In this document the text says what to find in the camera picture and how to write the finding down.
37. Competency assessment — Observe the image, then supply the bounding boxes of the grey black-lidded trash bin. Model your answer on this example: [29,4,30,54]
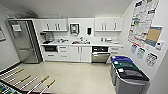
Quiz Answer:
[114,68,151,94]

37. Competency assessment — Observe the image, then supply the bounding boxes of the black microwave oven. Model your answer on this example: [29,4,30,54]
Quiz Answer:
[43,45,59,53]

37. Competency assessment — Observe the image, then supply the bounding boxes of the tall white drawer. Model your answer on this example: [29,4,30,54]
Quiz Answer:
[108,53,121,64]

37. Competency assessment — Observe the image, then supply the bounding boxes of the grey wall sign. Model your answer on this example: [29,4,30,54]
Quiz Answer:
[145,52,159,68]

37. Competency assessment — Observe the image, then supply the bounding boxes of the small white wall box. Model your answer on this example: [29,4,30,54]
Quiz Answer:
[155,40,165,51]

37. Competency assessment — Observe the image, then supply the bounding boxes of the small blue bottle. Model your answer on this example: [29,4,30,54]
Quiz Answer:
[57,13,62,20]

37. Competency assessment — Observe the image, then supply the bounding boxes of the stainless steel fridge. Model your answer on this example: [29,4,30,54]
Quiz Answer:
[5,18,43,65]

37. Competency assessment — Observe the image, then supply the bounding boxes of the grey bundle atop fridge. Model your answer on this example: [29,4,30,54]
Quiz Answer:
[6,10,38,21]

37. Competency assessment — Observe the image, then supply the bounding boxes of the framed wall notice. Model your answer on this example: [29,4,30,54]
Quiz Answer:
[0,26,7,42]

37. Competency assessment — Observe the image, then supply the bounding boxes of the chrome faucet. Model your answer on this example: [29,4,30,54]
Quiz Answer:
[79,36,85,43]

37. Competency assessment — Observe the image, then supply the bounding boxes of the green wall sign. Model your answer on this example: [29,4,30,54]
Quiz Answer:
[136,47,146,61]

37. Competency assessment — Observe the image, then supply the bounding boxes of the white fridge note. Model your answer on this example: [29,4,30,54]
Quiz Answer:
[12,23,23,33]

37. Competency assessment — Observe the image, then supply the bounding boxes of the stainless steel dishwasher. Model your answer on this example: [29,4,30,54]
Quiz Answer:
[90,45,111,65]

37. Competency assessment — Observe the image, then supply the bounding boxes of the black soap dispenser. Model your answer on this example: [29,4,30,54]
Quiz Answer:
[86,27,93,36]

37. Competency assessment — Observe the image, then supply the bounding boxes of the paper towel dispenser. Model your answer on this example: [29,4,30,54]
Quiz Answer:
[69,22,81,36]

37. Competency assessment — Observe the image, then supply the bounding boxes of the black coffee machine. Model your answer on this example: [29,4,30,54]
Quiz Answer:
[40,31,51,45]

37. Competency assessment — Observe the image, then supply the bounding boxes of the wide white drawer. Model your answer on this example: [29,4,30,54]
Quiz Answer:
[43,51,60,62]

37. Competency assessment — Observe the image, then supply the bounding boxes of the stack of white dishes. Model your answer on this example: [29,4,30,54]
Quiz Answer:
[104,37,114,44]

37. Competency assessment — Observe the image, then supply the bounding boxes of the large printed wall poster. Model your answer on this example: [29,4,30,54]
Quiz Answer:
[127,0,161,48]

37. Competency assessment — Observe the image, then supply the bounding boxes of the brown cork board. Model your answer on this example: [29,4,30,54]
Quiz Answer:
[145,26,164,48]

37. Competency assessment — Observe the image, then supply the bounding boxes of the white wall cabinet door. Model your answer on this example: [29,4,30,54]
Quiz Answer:
[49,19,59,32]
[40,19,51,32]
[57,19,69,33]
[104,17,116,32]
[114,17,125,32]
[94,17,106,32]

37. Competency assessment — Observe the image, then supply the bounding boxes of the small blue wall sign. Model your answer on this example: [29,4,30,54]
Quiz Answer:
[130,43,139,55]

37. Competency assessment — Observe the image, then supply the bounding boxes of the white base cabinet door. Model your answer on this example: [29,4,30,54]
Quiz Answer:
[80,45,93,64]
[68,45,82,63]

